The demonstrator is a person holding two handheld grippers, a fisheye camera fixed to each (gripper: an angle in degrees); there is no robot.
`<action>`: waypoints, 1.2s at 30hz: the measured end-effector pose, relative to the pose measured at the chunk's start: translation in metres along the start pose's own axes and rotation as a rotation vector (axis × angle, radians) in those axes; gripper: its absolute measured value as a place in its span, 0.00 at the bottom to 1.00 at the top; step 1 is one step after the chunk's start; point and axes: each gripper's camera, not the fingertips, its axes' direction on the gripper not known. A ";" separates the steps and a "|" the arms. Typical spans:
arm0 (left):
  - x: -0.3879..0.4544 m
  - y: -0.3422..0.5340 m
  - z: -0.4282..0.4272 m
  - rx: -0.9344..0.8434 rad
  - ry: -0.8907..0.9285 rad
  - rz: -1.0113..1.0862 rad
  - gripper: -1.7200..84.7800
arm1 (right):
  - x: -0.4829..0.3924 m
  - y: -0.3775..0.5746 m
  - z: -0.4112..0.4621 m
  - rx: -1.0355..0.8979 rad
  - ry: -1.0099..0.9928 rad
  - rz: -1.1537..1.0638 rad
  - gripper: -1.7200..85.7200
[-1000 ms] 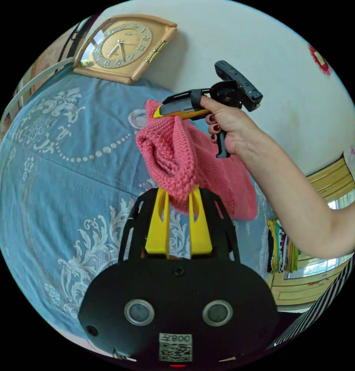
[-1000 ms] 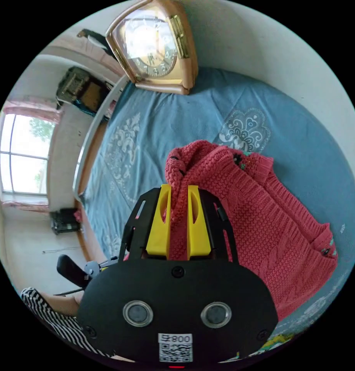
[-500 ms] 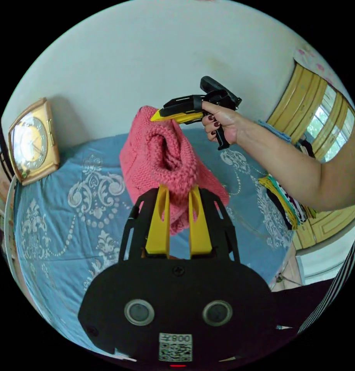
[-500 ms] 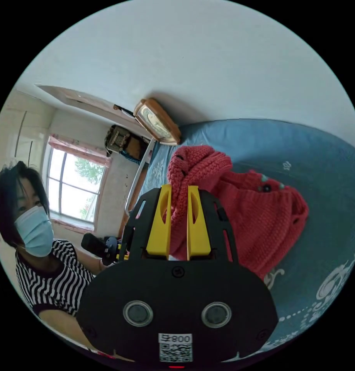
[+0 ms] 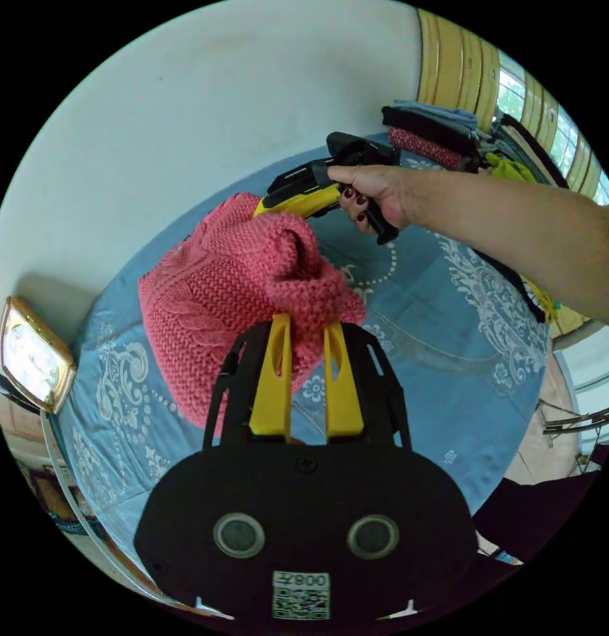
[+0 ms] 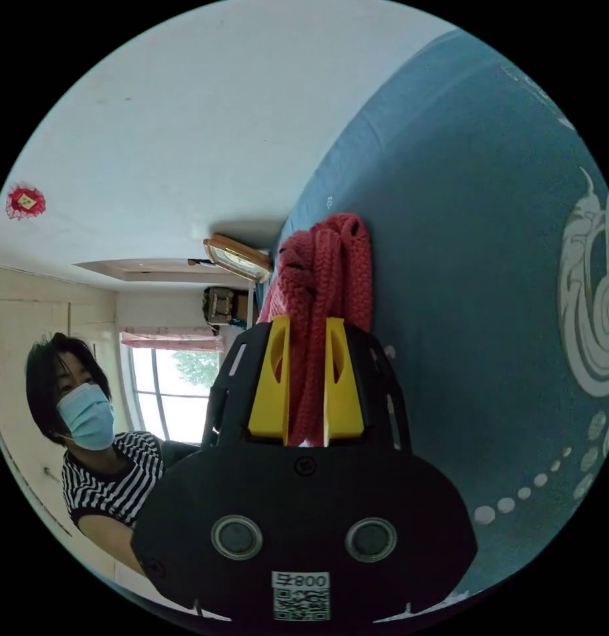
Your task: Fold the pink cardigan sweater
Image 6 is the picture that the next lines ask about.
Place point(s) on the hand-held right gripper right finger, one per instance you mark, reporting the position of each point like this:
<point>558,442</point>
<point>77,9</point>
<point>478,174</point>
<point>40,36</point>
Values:
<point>345,402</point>

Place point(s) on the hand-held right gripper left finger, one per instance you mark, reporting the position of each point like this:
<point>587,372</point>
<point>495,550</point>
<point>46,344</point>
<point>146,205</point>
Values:
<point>269,397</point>

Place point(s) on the window with pink curtain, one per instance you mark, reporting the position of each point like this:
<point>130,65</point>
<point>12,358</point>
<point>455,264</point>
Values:
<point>172,377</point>

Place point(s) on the wooden framed ceiling lamp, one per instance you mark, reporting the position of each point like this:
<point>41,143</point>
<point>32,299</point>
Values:
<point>237,258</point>

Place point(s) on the bed with blue printed sheet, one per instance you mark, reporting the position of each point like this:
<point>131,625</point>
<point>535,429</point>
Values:
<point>463,278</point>

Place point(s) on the person's body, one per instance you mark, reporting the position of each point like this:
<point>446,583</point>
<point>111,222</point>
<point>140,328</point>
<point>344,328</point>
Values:
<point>93,427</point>

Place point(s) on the cream cupboard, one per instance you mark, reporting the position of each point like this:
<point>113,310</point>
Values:
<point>33,377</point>

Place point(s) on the red round wall ornament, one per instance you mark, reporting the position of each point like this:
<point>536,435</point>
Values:
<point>26,201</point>

